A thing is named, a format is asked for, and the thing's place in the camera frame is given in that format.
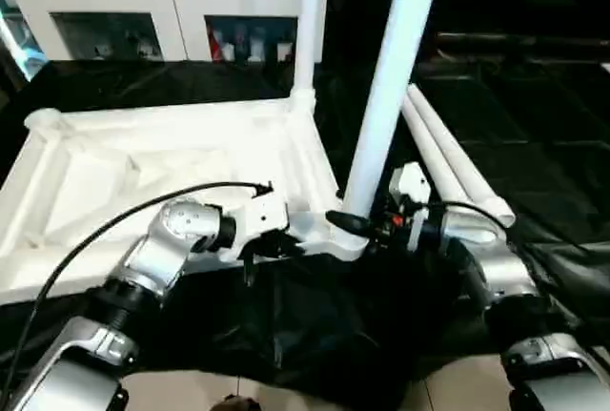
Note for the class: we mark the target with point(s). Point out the black table mat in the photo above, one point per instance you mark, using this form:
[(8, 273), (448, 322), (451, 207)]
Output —
[(324, 325)]

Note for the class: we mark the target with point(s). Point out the white glass-door cabinet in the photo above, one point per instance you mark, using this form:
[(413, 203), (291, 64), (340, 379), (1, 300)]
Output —
[(162, 6)]

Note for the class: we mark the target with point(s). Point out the blue lit glass case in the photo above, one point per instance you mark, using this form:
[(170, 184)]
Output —
[(14, 34)]

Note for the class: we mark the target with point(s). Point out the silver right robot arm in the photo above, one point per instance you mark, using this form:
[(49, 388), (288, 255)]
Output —
[(505, 277)]

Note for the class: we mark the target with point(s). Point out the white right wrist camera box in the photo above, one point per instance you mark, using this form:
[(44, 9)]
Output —
[(410, 187)]

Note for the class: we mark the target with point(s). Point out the white plastic table top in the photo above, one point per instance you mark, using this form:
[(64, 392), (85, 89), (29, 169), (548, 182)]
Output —
[(124, 163)]

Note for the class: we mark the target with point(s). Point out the white plastic table leg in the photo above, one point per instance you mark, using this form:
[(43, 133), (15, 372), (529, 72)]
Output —
[(457, 154), (307, 20), (434, 158), (391, 77)]

